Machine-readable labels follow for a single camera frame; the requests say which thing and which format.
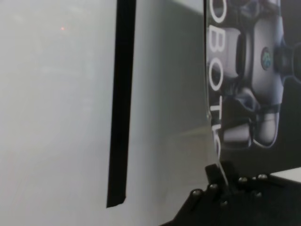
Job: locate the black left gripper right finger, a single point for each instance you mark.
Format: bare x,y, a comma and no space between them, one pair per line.
249,202

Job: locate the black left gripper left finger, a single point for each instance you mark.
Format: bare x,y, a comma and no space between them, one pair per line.
212,181

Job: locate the black robot print poster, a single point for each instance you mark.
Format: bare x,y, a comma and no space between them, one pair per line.
258,82

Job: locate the black tape frame outline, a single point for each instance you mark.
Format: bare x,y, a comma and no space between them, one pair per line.
121,106

